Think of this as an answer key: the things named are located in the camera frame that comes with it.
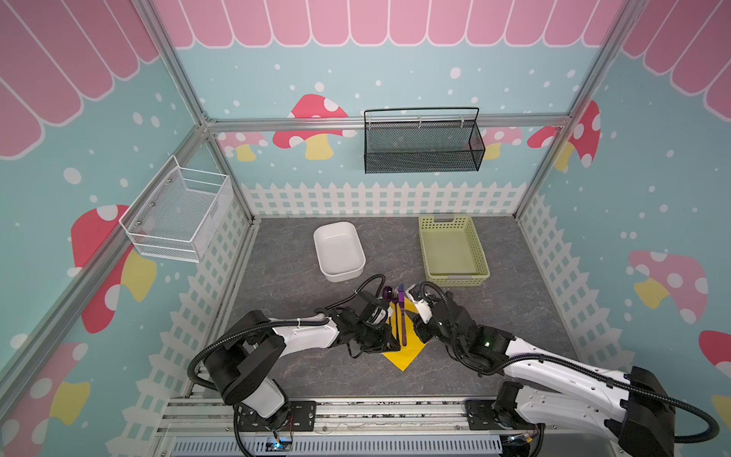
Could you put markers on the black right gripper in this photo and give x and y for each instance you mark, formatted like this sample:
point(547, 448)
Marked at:
point(431, 320)

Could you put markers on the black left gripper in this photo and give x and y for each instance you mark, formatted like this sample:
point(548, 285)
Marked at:
point(386, 336)

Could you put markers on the yellow paper napkin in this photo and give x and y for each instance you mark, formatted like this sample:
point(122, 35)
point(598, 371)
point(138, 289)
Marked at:
point(404, 358)

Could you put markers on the purple metal spoon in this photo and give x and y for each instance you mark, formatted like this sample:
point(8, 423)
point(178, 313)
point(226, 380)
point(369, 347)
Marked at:
point(388, 296)

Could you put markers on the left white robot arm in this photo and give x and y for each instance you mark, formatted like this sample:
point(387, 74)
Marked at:
point(238, 364)

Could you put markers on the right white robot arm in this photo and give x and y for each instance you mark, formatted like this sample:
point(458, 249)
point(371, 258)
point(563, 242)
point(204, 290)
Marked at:
point(631, 409)

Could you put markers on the green perforated plastic basket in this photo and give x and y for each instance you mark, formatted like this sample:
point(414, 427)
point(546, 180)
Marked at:
point(452, 252)

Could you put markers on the white plastic tub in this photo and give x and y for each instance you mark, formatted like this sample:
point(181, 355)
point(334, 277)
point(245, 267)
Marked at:
point(339, 251)

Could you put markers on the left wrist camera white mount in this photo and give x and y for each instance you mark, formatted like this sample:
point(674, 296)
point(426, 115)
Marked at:
point(376, 313)

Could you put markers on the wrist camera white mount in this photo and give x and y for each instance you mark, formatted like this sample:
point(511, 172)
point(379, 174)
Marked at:
point(422, 306)
point(376, 313)

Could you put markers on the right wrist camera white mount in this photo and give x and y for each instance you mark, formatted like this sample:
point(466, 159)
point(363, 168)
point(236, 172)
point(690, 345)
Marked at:
point(422, 306)

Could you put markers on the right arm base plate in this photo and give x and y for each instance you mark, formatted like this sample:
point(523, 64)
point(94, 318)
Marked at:
point(491, 414)

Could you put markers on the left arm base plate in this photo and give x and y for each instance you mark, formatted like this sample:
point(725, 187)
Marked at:
point(293, 416)

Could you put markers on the black mesh wall basket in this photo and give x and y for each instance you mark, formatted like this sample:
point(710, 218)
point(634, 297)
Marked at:
point(422, 140)

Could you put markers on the white wire wall basket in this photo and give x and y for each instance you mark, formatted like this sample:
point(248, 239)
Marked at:
point(177, 215)

